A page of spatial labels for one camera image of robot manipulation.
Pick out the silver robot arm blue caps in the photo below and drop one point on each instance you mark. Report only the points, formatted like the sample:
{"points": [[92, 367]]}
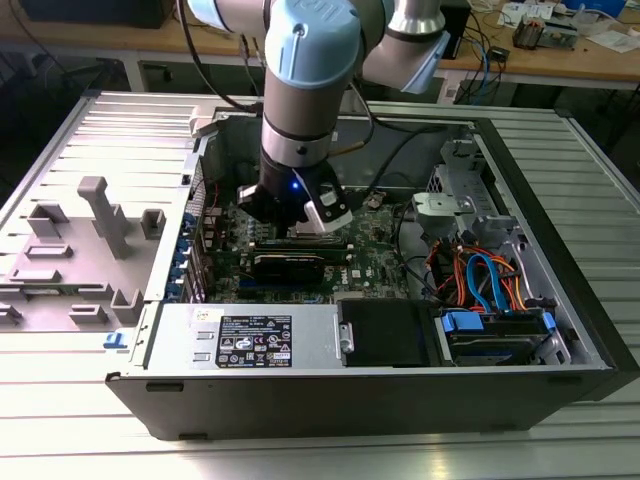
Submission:
{"points": [[310, 100]]}

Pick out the black RAM slot bank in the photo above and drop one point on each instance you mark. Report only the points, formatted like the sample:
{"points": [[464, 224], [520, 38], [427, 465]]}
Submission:
{"points": [[320, 247]]}

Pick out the blue slot latch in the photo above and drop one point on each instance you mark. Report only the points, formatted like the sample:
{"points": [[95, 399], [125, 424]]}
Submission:
{"points": [[178, 272], [175, 291], [187, 224], [183, 249]]}

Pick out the black graphics card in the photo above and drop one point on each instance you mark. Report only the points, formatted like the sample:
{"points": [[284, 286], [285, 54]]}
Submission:
{"points": [[287, 270]]}

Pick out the green motherboard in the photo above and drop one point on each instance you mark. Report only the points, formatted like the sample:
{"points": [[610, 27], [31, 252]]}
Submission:
{"points": [[370, 250]]}

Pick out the light grey block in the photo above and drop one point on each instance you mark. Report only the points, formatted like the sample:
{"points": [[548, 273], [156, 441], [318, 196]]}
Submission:
{"points": [[202, 120]]}

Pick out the silver power supply with label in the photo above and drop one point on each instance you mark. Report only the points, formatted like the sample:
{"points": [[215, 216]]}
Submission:
{"points": [[175, 340]]}

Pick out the silver drive cage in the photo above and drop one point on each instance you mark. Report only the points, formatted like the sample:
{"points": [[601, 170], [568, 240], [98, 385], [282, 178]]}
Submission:
{"points": [[460, 160]]}

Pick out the grey parts rack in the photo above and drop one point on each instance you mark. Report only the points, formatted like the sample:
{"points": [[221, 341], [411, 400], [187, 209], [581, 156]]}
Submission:
{"points": [[75, 265]]}

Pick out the black open PC case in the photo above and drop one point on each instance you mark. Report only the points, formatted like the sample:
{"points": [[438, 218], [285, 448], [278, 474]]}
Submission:
{"points": [[350, 400]]}

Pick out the small blue plastic clip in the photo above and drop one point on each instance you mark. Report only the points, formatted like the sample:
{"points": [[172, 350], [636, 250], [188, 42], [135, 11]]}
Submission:
{"points": [[114, 341]]}

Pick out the white label sheet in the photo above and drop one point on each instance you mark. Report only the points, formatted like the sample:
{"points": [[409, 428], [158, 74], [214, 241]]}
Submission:
{"points": [[453, 90]]}

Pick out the wooden desk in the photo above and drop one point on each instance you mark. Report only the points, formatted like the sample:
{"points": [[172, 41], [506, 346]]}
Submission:
{"points": [[100, 37]]}

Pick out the black tower unit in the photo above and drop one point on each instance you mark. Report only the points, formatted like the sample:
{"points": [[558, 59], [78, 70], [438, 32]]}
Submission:
{"points": [[462, 30]]}

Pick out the large black box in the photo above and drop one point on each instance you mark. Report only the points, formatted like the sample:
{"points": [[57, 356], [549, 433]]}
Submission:
{"points": [[100, 12]]}

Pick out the hard disk in blue carrier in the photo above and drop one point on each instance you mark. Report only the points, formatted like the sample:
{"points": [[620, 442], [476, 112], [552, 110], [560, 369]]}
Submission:
{"points": [[495, 345]]}

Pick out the small black box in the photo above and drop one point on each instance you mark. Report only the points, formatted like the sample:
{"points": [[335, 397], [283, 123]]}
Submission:
{"points": [[499, 54]]}

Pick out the white printed card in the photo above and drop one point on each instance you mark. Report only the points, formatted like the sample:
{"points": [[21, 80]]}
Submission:
{"points": [[515, 14]]}

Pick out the metal heat sink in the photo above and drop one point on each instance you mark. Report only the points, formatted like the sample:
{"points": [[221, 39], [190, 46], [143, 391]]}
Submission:
{"points": [[529, 32]]}

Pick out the grey metal computer part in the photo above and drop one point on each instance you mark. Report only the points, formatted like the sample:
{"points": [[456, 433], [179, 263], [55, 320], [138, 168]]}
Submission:
{"points": [[562, 35]]}

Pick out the white paper sheet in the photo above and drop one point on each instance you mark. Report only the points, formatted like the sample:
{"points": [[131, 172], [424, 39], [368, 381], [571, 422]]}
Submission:
{"points": [[615, 41]]}

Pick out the small grey wrist camera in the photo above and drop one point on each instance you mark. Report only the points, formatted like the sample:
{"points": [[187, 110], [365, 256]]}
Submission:
{"points": [[246, 194]]}

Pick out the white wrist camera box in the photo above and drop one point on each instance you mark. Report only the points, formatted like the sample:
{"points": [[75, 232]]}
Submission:
{"points": [[325, 222]]}

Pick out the silver metal bracket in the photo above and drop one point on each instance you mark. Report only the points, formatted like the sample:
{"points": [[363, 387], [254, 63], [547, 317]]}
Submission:
{"points": [[440, 205]]}

